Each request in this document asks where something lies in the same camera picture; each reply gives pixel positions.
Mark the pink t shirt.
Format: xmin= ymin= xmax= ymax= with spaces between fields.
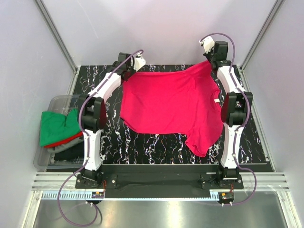
xmin=120 ymin=61 xmax=223 ymax=157

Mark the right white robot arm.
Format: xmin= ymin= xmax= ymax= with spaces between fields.
xmin=200 ymin=36 xmax=253 ymax=189

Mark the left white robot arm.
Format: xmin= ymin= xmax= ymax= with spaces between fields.
xmin=77 ymin=50 xmax=146 ymax=188

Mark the red t shirt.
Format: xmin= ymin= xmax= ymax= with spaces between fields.
xmin=43 ymin=132 xmax=83 ymax=148

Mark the grey t shirt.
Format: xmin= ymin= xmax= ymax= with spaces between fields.
xmin=47 ymin=136 xmax=84 ymax=153

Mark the green t shirt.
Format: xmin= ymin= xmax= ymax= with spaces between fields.
xmin=40 ymin=109 xmax=81 ymax=147

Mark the black t shirt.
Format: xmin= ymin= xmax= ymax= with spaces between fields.
xmin=54 ymin=142 xmax=84 ymax=162

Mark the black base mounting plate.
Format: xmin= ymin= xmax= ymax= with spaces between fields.
xmin=76 ymin=164 xmax=244 ymax=200

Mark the clear plastic bin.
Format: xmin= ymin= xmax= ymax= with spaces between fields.
xmin=33 ymin=94 xmax=105 ymax=171

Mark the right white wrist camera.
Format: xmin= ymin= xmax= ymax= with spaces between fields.
xmin=199 ymin=36 xmax=215 ymax=53

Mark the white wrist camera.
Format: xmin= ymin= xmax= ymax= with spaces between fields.
xmin=133 ymin=53 xmax=146 ymax=72
xmin=199 ymin=36 xmax=215 ymax=53

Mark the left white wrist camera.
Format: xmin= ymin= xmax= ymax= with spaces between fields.
xmin=133 ymin=53 xmax=146 ymax=72

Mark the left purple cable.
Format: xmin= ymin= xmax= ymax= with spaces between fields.
xmin=57 ymin=49 xmax=144 ymax=226

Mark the right aluminium frame post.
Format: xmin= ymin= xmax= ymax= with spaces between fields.
xmin=240 ymin=0 xmax=285 ymax=71

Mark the aluminium frame post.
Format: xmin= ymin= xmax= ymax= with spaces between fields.
xmin=240 ymin=0 xmax=285 ymax=71
xmin=34 ymin=0 xmax=78 ymax=73

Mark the left aluminium frame post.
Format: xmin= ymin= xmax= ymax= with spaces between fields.
xmin=34 ymin=0 xmax=78 ymax=73

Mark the aluminium front rail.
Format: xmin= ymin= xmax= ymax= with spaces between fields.
xmin=32 ymin=172 xmax=289 ymax=191

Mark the white slotted cable duct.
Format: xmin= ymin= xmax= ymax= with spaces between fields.
xmin=42 ymin=190 xmax=220 ymax=201

